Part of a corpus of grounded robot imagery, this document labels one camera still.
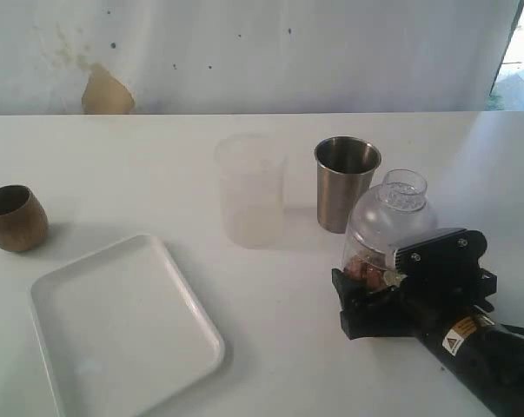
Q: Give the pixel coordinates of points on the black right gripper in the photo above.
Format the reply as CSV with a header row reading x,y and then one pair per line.
x,y
442,317

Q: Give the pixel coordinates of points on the clear plastic shaker cup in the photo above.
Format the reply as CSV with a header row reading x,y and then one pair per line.
x,y
353,247

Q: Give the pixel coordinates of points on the clear dome strainer lid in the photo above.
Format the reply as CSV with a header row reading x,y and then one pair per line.
x,y
389,212

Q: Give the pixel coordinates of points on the stainless steel tumbler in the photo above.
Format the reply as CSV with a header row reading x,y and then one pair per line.
x,y
345,169

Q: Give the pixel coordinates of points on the brown wooden cup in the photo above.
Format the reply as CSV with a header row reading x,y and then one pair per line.
x,y
23,222

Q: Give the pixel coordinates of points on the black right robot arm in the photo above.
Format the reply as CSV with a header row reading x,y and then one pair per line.
x,y
493,374

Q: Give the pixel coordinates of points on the frosted translucent plastic cup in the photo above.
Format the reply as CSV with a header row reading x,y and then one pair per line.
x,y
250,171

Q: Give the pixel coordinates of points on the white rectangular tray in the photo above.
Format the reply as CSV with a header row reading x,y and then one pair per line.
x,y
121,331

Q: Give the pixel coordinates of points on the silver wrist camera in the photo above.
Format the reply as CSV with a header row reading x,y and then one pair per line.
x,y
447,257

